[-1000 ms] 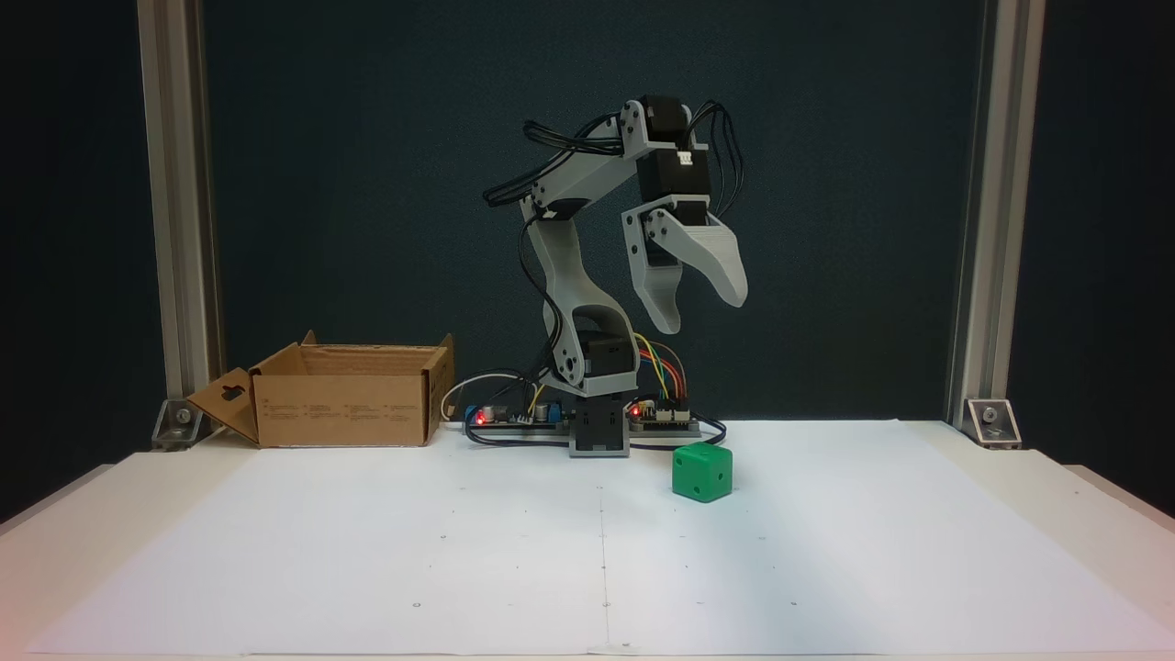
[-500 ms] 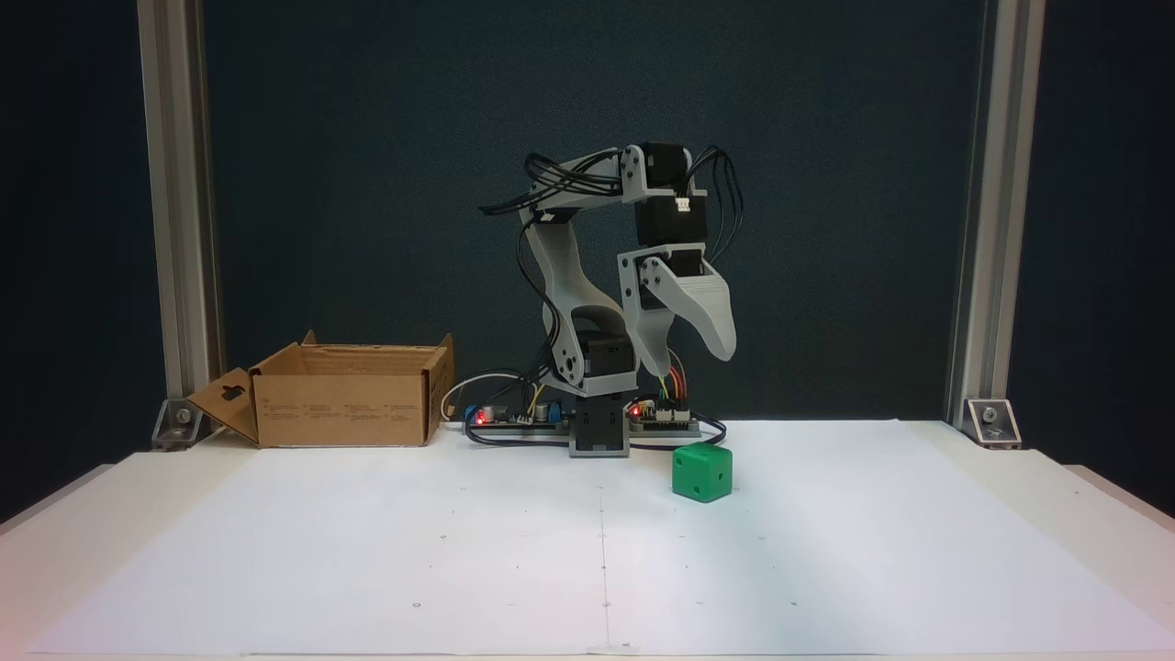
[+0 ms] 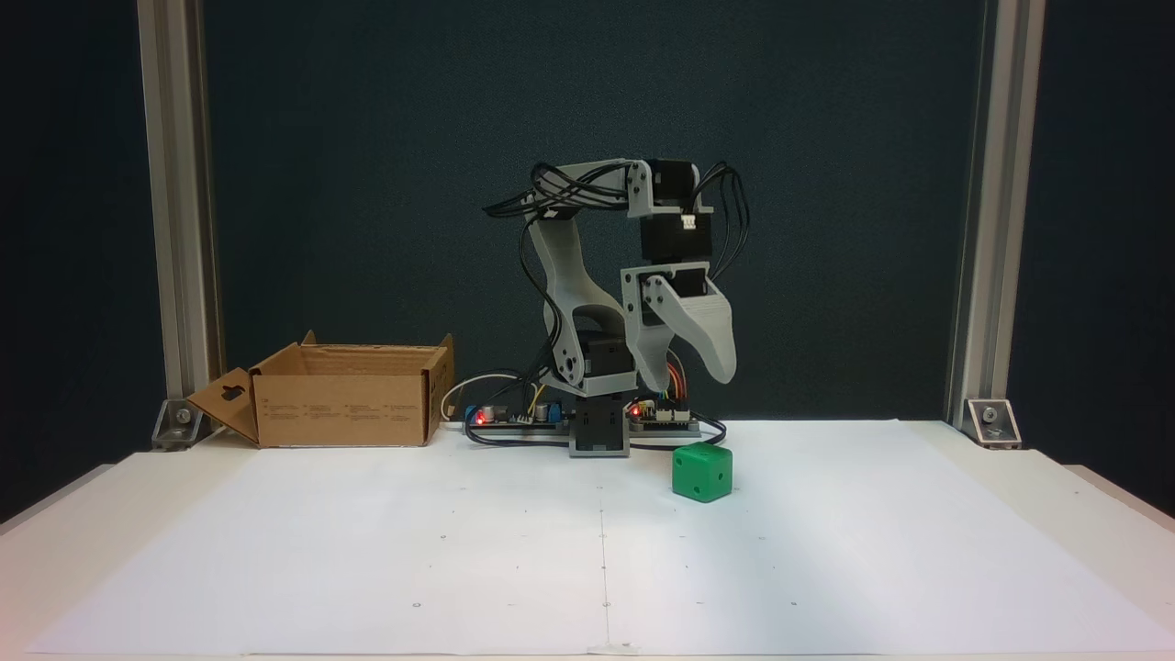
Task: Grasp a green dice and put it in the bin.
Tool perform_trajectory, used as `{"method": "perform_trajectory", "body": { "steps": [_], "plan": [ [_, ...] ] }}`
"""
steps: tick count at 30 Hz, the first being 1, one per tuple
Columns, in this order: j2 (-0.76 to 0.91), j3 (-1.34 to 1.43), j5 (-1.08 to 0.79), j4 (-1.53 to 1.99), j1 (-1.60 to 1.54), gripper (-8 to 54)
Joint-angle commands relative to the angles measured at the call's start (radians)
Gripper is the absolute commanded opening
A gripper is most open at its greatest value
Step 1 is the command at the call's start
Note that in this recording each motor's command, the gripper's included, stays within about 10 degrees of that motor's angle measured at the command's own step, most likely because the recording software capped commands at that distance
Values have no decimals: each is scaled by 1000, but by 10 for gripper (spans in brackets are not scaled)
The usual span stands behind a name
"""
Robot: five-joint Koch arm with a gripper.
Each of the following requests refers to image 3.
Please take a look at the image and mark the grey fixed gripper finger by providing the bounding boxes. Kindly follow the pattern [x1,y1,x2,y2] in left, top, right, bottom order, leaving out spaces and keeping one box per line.
[624,312,678,392]

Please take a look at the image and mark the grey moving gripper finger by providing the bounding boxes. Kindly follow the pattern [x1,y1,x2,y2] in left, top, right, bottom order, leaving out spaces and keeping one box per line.
[643,274,737,384]

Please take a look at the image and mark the green die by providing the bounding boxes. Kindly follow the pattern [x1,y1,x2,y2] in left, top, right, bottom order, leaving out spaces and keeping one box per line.
[672,443,733,504]

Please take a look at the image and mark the blue circuit board with capacitors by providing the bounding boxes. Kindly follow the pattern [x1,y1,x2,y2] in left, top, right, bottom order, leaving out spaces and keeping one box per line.
[462,395,570,435]

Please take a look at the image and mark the open cardboard box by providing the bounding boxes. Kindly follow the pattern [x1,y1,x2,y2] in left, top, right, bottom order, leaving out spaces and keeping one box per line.
[188,330,455,449]

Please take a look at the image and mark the circuit board with jumper wires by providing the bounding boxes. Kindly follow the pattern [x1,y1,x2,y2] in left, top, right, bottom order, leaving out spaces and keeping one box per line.
[629,399,703,435]

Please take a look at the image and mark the black motor wire bundle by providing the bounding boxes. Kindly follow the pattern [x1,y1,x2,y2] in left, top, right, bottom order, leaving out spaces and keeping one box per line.
[517,220,563,391]
[484,163,634,221]
[695,162,752,281]

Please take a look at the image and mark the white cable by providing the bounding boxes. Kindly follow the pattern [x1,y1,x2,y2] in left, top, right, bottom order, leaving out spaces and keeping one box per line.
[441,372,533,424]

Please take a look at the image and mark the metal corner bracket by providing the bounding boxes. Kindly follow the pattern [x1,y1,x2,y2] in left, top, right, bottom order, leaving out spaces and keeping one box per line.
[151,398,205,451]
[964,398,1023,449]

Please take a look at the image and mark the aluminium frame post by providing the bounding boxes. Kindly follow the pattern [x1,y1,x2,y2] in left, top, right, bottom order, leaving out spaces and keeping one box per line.
[136,0,226,432]
[946,0,1047,432]

